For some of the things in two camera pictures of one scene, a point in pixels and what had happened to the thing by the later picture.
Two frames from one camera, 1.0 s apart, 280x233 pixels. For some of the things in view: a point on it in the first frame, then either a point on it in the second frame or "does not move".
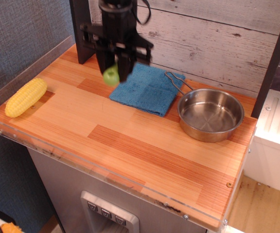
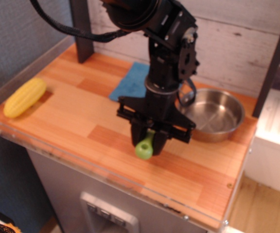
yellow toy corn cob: x=25 y=96 does not move
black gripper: x=117 y=36 to x=158 y=109
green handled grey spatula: x=111 y=75 to x=144 y=148
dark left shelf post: x=81 y=15 does not move
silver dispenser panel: x=102 y=217 does not move
